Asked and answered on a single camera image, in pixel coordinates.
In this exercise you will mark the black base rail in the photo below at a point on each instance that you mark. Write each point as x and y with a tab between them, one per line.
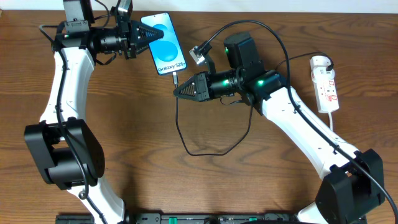
187	218

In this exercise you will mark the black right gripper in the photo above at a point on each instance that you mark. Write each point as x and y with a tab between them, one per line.
202	87

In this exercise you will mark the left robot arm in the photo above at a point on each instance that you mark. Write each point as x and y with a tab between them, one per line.
64	149

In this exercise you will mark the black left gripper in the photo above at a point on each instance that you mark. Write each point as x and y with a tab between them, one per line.
127	38

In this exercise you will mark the white power strip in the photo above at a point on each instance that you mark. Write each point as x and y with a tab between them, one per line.
325	90

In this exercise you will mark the blue Galaxy smartphone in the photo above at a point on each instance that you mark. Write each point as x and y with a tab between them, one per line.
166	52

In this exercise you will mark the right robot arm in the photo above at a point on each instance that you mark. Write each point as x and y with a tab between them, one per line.
352	181

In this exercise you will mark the white USB charger plug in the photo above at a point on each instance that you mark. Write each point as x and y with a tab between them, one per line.
321	61

